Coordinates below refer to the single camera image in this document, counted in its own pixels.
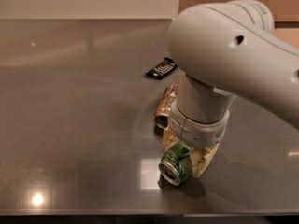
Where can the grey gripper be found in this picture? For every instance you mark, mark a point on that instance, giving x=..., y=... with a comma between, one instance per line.
x=196, y=131

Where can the green soda can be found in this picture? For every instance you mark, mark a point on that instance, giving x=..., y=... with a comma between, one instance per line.
x=175, y=165

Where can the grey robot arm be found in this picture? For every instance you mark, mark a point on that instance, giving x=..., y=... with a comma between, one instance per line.
x=224, y=50

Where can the gold soda can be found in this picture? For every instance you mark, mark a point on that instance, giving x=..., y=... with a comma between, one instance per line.
x=163, y=110

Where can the black snack bar wrapper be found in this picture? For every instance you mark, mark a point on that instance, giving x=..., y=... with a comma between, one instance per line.
x=162, y=69

